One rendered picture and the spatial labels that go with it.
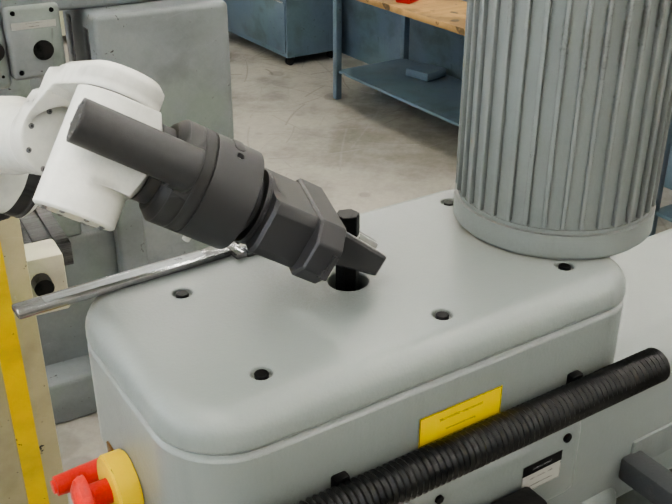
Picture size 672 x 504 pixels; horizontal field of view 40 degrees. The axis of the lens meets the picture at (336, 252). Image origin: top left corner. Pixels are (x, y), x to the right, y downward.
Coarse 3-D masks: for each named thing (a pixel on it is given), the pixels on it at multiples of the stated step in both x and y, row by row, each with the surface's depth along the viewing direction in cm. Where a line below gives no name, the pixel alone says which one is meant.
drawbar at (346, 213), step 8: (344, 216) 80; (352, 216) 80; (344, 224) 79; (352, 224) 80; (352, 232) 80; (336, 272) 82; (344, 272) 82; (352, 272) 82; (336, 280) 83; (344, 280) 82; (352, 280) 82; (336, 288) 83; (344, 288) 82; (352, 288) 83
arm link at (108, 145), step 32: (96, 96) 69; (64, 128) 70; (96, 128) 65; (128, 128) 66; (160, 128) 71; (192, 128) 72; (64, 160) 69; (96, 160) 69; (128, 160) 67; (160, 160) 67; (192, 160) 68; (64, 192) 68; (96, 192) 69; (128, 192) 70; (160, 192) 71; (192, 192) 71; (96, 224) 70; (160, 224) 73
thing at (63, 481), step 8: (88, 464) 88; (96, 464) 88; (64, 472) 87; (72, 472) 87; (80, 472) 87; (88, 472) 87; (96, 472) 88; (56, 480) 86; (64, 480) 86; (72, 480) 87; (88, 480) 87; (96, 480) 88; (56, 488) 86; (64, 488) 86
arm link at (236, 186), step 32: (224, 160) 72; (256, 160) 74; (224, 192) 72; (256, 192) 73; (288, 192) 77; (320, 192) 81; (192, 224) 73; (224, 224) 73; (256, 224) 75; (288, 224) 74; (320, 224) 75; (288, 256) 76; (320, 256) 74
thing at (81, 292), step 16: (176, 256) 86; (192, 256) 86; (208, 256) 86; (224, 256) 87; (240, 256) 87; (128, 272) 83; (144, 272) 83; (160, 272) 83; (176, 272) 84; (80, 288) 80; (96, 288) 80; (112, 288) 81; (16, 304) 78; (32, 304) 78; (48, 304) 78; (64, 304) 79
